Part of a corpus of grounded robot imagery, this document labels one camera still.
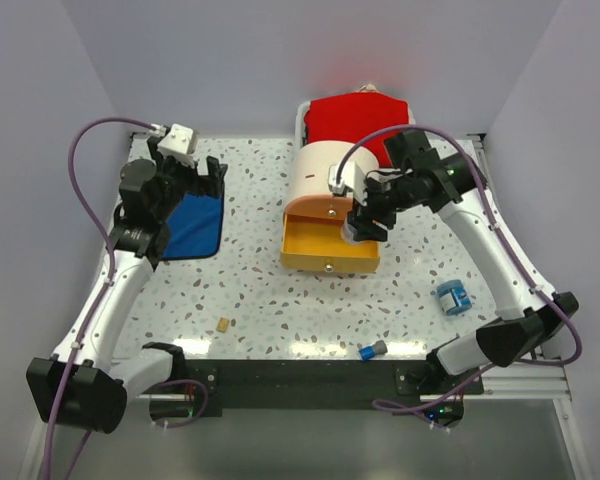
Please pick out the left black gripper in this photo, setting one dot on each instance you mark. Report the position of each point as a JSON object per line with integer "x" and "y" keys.
{"x": 212, "y": 185}

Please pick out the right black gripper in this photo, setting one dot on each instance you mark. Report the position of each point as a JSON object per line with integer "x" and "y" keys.
{"x": 365, "y": 227}

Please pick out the clear round pin jar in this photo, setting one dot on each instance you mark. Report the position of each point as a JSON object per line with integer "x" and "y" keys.
{"x": 348, "y": 234}

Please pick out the beige round drawer organizer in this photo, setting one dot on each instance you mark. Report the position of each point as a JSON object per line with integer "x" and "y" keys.
{"x": 313, "y": 217}

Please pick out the blue grey glue stick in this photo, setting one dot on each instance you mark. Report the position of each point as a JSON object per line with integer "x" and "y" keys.
{"x": 367, "y": 353}

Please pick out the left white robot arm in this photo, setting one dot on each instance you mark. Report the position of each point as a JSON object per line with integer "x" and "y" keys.
{"x": 79, "y": 385}

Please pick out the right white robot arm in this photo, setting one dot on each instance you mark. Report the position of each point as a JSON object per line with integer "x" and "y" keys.
{"x": 432, "y": 170}

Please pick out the blue microfiber cloth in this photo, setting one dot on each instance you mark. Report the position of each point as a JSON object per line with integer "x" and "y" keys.
{"x": 195, "y": 228}

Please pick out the red folded cloth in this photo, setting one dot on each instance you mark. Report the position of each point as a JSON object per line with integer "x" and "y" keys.
{"x": 330, "y": 152}

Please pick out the white plastic basket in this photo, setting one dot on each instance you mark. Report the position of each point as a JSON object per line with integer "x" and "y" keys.
{"x": 349, "y": 117}

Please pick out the small tan eraser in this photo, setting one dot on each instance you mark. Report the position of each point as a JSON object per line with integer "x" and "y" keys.
{"x": 223, "y": 324}

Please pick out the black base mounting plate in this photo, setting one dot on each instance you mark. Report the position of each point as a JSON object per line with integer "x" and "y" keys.
{"x": 314, "y": 384}

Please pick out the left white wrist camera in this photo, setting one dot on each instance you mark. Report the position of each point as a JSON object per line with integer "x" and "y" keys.
{"x": 180, "y": 144}

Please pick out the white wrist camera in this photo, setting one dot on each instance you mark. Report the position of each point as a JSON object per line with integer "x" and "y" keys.
{"x": 351, "y": 182}
{"x": 180, "y": 144}

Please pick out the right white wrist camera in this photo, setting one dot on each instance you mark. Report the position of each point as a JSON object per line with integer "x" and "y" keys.
{"x": 351, "y": 182}

